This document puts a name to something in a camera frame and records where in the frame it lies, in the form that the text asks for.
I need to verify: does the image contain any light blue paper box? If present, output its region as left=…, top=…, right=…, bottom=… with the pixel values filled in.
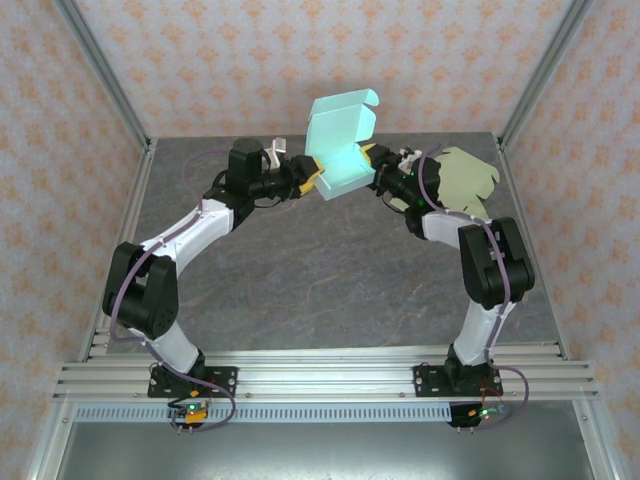
left=303, top=88, right=381, bottom=202

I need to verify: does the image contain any pale green paper box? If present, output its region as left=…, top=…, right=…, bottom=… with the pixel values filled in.
left=387, top=145, right=501, bottom=221

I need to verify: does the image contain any grey metal panel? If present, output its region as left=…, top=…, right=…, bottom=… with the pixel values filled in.
left=54, top=422, right=591, bottom=480

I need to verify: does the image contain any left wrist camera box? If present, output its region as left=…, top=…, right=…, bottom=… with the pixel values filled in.
left=262, top=137, right=290, bottom=170

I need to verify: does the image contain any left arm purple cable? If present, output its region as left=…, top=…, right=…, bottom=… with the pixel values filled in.
left=108, top=145, right=237, bottom=431

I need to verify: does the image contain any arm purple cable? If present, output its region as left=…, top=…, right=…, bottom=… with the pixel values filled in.
left=417, top=142, right=531, bottom=431
left=108, top=145, right=237, bottom=431

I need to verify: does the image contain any aluminium table side rail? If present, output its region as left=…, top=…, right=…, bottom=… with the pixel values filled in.
left=494, top=133, right=572, bottom=362
left=79, top=137, right=159, bottom=361

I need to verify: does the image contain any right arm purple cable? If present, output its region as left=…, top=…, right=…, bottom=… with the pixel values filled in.
left=417, top=142, right=531, bottom=431

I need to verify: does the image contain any aluminium frame post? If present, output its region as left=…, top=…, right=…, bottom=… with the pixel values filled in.
left=52, top=0, right=154, bottom=151
left=497, top=0, right=599, bottom=151

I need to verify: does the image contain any aluminium mounting rail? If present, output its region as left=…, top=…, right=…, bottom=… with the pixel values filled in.
left=52, top=349, right=600, bottom=402

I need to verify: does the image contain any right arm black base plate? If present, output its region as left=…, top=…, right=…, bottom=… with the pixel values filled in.
left=413, top=364, right=504, bottom=399

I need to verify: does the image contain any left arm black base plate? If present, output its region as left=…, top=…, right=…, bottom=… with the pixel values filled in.
left=147, top=366, right=239, bottom=399

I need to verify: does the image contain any slotted grey cable duct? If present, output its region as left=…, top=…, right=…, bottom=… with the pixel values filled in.
left=73, top=403, right=507, bottom=424

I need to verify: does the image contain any aluminium frame leg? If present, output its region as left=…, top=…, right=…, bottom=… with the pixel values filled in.
left=24, top=399, right=76, bottom=480
left=572, top=399, right=617, bottom=480

